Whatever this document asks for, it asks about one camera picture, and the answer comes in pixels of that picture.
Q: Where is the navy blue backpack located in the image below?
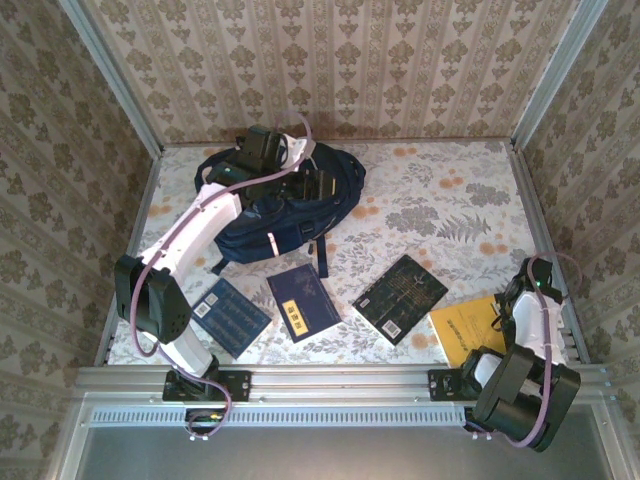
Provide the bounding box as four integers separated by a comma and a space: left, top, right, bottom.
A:
193, 141, 367, 279

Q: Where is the blue book with yellow label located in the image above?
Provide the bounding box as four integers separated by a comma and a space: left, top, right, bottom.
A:
266, 263, 343, 344

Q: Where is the black book with gold print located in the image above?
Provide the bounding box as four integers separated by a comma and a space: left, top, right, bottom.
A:
352, 253, 450, 346

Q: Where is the blue book with barcode sticker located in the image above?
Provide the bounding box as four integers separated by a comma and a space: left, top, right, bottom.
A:
191, 277, 274, 360

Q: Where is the floral table cover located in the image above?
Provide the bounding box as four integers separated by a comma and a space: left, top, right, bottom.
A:
107, 139, 571, 366

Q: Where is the grey metal panel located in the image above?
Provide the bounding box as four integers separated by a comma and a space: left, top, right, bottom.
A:
59, 424, 619, 480

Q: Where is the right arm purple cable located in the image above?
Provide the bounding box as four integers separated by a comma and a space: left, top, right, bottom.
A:
467, 252, 584, 449

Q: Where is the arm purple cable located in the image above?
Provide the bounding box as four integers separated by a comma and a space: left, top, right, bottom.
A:
467, 252, 584, 449
128, 110, 316, 442

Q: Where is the aluminium table side rail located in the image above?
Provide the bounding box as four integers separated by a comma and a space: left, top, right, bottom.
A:
93, 149, 165, 366
509, 144, 591, 364

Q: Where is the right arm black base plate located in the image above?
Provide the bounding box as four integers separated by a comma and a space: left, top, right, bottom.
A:
427, 368, 481, 403

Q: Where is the aluminium frame post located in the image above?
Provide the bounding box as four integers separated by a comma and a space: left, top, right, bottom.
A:
58, 0, 166, 157
510, 0, 612, 150

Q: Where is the aluminium mounting rail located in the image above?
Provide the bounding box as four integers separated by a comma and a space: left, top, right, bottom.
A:
74, 363, 614, 401

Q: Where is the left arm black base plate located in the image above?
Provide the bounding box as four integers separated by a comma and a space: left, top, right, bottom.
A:
162, 369, 251, 403

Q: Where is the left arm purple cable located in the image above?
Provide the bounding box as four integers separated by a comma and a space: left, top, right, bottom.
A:
128, 110, 316, 442

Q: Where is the slotted grey cable duct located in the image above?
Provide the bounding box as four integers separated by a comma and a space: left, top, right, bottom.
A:
89, 404, 469, 427

